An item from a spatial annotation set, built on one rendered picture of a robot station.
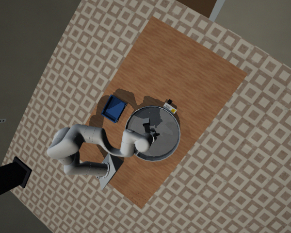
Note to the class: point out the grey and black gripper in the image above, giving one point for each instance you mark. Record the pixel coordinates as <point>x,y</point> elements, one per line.
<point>154,135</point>

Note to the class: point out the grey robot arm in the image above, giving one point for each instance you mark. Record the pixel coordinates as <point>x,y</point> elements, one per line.
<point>67,142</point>

